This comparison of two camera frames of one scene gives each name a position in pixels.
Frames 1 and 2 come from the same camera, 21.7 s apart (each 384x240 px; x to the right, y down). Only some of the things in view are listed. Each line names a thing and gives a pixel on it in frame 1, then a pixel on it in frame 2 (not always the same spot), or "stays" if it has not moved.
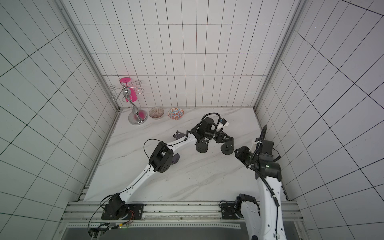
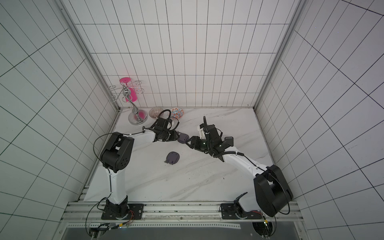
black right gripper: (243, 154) to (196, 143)
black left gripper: (221, 139) to (174, 133)
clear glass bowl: (156, 113) stays
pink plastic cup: (132, 96) stays
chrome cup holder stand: (137, 117) stays
